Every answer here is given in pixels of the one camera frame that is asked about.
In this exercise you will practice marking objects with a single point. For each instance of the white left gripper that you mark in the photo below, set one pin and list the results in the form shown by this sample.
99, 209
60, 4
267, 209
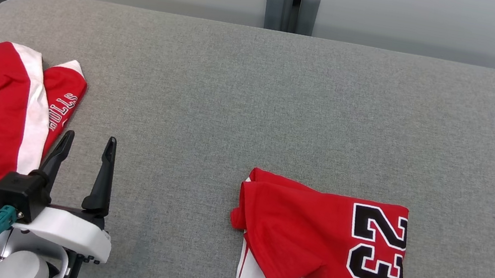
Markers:
71, 233

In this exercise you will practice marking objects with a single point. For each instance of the red jersey with number 23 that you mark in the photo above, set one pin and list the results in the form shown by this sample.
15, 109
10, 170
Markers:
312, 230

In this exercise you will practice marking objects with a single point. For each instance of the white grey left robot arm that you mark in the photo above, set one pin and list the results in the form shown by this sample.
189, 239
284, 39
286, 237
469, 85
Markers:
25, 268

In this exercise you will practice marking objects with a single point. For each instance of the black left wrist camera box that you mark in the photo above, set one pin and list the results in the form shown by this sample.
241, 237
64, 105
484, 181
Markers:
19, 194

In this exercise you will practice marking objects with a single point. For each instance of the grey cylindrical post foot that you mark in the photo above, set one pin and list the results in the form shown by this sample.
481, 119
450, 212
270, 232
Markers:
308, 13
273, 10

